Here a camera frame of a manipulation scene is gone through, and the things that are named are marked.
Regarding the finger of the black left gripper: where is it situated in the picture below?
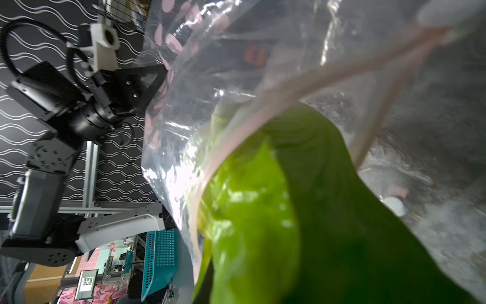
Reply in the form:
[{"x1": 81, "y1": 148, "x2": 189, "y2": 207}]
[{"x1": 115, "y1": 65, "x2": 168, "y2": 114}]

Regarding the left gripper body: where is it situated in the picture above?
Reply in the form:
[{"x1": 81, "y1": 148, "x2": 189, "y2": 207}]
[{"x1": 89, "y1": 70, "x2": 131, "y2": 118}]

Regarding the zip-top bag with cabbage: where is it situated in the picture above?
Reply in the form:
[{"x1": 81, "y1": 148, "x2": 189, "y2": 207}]
[{"x1": 142, "y1": 1, "x2": 485, "y2": 303}]

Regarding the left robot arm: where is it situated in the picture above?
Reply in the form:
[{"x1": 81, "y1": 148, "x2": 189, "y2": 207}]
[{"x1": 1, "y1": 18, "x2": 168, "y2": 267}]

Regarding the teal plastic basket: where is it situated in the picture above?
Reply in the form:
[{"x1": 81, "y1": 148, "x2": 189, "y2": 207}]
[{"x1": 141, "y1": 229, "x2": 178, "y2": 301}]

